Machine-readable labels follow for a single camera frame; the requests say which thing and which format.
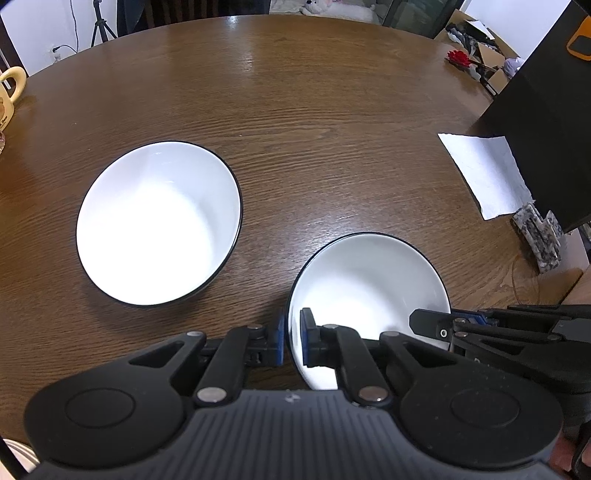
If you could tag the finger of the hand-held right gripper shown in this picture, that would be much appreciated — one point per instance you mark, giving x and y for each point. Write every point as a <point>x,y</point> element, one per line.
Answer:
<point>429,324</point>
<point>471,317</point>

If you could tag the tan cardboard box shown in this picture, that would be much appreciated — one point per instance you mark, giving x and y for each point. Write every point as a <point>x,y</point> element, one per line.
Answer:
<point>563,284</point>

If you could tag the open cardboard box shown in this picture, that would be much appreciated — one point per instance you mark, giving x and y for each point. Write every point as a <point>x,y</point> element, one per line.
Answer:
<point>489,55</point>

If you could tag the white plush toy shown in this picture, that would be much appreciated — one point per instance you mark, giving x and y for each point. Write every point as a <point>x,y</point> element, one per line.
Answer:
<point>332,8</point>

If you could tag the yellow bear mug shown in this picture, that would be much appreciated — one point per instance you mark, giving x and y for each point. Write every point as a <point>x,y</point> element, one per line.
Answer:
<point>9,97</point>

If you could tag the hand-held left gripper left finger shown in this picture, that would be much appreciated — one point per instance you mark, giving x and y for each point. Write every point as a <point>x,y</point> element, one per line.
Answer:
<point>280,341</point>

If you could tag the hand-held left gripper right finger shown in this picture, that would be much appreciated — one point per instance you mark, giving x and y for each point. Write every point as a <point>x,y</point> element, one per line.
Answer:
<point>307,341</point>

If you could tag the striped clothing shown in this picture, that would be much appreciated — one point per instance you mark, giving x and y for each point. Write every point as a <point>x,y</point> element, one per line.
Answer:
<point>27,454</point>

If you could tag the black tripod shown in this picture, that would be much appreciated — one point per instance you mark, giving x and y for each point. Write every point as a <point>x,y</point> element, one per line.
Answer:
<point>102,23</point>

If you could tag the speckled hair clip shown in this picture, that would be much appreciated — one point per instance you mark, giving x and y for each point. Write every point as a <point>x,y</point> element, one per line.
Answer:
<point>540,240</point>

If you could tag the white wall outlet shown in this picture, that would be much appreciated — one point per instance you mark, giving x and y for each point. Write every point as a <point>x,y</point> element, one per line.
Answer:
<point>57,55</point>

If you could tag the thin rubber band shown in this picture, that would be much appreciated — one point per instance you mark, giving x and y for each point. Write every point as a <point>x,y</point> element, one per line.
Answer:
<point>513,277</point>

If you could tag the black paper bag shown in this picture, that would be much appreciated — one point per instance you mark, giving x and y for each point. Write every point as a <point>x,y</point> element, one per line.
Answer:
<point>549,115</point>

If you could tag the red flower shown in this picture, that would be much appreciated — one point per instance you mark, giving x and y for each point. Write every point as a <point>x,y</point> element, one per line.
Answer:
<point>458,59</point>

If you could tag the white paper sheet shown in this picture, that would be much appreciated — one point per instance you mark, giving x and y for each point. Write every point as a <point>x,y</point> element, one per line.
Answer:
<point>489,175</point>

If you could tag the white bowl with dark rim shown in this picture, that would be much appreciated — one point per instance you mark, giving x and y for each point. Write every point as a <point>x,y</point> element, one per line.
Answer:
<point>369,295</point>
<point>147,230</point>

